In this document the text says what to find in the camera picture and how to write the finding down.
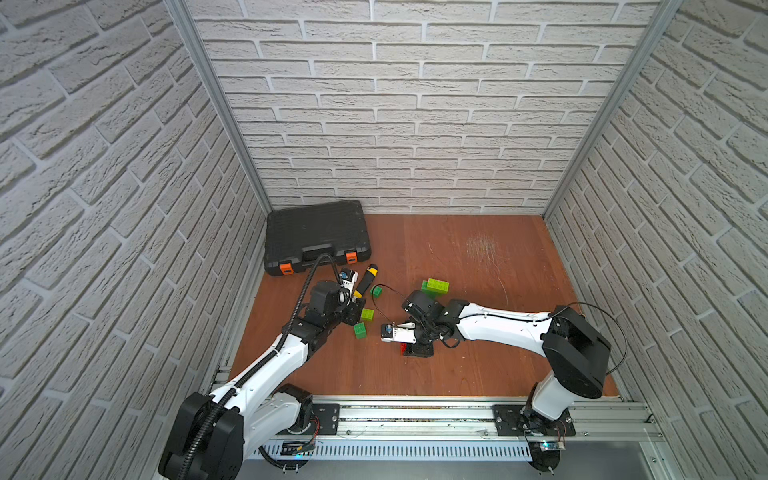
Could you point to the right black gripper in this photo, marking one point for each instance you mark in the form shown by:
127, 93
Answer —
418, 351

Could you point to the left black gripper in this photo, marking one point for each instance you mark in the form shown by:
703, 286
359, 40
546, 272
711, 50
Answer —
352, 309

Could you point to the green 2x4 lego brick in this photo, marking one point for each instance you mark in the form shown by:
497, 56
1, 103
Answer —
425, 288

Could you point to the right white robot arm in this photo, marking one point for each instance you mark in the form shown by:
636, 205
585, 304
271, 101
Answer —
576, 352

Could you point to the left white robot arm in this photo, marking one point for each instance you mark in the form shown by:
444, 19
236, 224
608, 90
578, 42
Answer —
213, 434

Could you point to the black plastic tool case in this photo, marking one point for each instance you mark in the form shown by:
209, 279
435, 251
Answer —
296, 237

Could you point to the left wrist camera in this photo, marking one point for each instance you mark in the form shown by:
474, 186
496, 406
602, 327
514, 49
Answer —
348, 278

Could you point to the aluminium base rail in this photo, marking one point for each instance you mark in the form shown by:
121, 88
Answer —
411, 428

